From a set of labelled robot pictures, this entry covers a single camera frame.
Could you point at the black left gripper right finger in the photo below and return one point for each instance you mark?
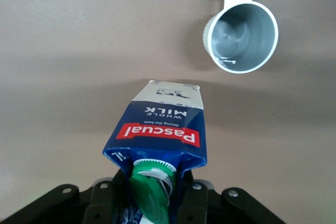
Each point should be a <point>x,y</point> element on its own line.
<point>194,203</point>

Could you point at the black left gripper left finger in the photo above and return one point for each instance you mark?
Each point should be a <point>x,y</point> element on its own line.
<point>99,203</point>

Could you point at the blue white milk carton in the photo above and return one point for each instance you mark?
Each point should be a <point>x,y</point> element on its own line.
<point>162,134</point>

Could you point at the beige mug grey inside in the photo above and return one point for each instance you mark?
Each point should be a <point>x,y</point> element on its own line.
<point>244,32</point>

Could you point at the brown table cover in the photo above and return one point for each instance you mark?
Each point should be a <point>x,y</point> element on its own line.
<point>65,64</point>

